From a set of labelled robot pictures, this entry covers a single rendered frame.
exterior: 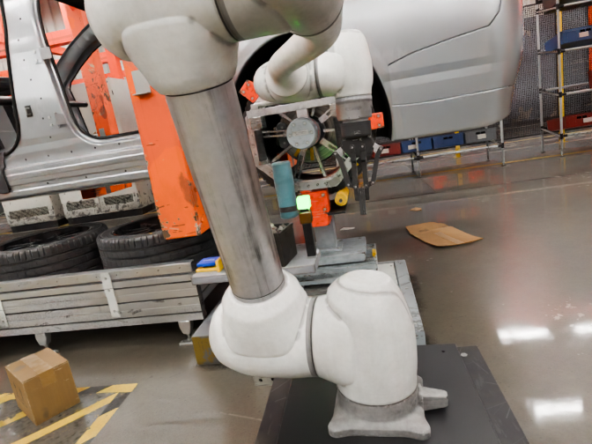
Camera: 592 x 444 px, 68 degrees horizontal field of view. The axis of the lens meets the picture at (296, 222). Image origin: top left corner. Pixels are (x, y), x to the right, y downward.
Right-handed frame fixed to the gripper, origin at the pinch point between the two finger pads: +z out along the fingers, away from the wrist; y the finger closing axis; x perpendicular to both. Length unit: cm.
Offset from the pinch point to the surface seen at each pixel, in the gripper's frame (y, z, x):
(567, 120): 225, 10, 473
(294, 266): -24.5, 23.2, 19.2
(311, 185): -28, 7, 92
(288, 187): -37, 5, 79
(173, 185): -76, -4, 48
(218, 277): -51, 25, 18
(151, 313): -102, 54, 56
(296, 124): -29, -22, 77
